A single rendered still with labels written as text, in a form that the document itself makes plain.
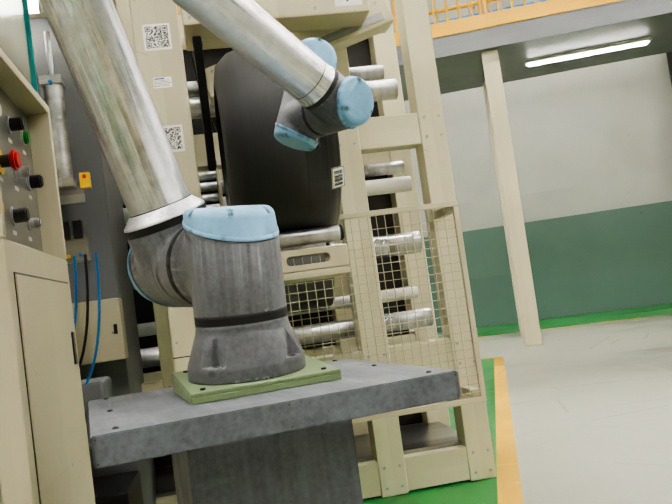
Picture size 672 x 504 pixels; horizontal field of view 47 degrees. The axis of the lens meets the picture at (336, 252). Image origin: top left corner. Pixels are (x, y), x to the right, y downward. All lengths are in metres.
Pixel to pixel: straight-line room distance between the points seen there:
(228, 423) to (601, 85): 10.86
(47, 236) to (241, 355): 0.85
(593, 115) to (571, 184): 1.02
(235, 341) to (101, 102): 0.46
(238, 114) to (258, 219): 0.84
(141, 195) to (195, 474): 0.48
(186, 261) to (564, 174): 10.31
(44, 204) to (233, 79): 0.57
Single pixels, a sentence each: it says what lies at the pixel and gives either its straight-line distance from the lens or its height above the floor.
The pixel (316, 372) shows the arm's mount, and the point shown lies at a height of 0.62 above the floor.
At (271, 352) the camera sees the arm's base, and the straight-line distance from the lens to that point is 1.18.
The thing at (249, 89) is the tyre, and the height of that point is 1.28.
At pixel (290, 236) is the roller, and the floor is 0.90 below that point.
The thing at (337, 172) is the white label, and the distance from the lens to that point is 2.03.
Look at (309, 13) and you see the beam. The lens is 2.59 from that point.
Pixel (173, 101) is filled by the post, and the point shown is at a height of 1.32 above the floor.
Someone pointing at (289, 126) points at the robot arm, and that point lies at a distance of 1.52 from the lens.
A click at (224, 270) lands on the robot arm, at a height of 0.79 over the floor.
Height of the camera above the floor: 0.73
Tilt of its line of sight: 3 degrees up
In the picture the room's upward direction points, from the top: 8 degrees counter-clockwise
